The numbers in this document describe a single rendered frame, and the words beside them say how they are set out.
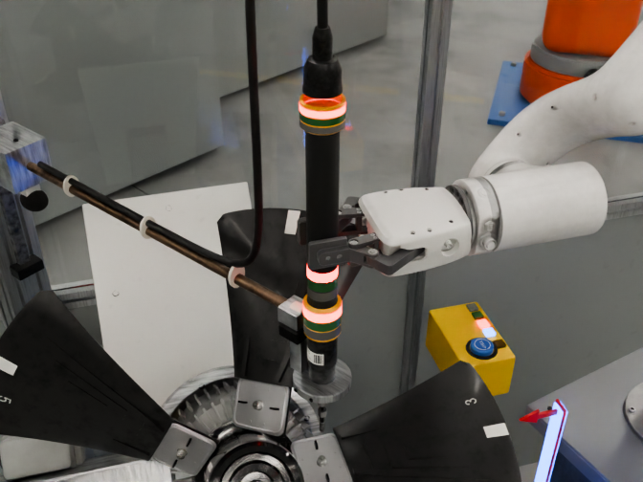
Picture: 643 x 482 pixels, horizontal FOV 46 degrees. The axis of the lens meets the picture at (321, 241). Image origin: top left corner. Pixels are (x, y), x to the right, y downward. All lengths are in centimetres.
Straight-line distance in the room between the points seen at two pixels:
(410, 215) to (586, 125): 24
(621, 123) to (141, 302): 74
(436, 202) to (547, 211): 12
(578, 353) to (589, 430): 87
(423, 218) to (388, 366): 123
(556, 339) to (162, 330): 128
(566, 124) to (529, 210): 14
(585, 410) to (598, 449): 9
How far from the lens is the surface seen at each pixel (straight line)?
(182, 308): 122
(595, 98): 89
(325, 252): 77
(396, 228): 78
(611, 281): 216
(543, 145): 95
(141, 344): 122
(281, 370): 98
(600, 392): 151
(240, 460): 96
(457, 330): 141
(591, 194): 87
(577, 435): 142
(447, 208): 81
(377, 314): 187
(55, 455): 116
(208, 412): 111
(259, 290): 91
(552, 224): 85
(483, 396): 111
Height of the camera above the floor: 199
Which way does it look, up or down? 35 degrees down
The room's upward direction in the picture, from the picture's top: straight up
